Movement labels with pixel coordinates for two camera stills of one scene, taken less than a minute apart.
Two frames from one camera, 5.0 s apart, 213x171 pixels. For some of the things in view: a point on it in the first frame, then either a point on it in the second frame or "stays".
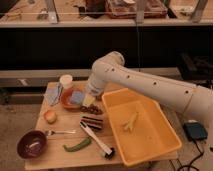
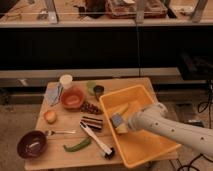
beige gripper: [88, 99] → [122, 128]
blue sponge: [76, 97] → [116, 120]
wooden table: [73, 130] stays
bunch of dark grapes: [91, 109] stays
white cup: [66, 80] stays
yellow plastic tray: [139, 125] stays
